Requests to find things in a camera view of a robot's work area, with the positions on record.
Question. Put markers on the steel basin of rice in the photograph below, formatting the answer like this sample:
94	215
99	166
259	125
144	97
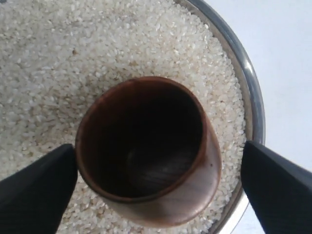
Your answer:
57	56

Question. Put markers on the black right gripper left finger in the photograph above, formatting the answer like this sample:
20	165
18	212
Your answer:
33	200

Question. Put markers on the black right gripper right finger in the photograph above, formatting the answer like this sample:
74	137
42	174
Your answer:
279	191

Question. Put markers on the brown wooden cup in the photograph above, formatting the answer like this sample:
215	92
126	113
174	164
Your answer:
147	147

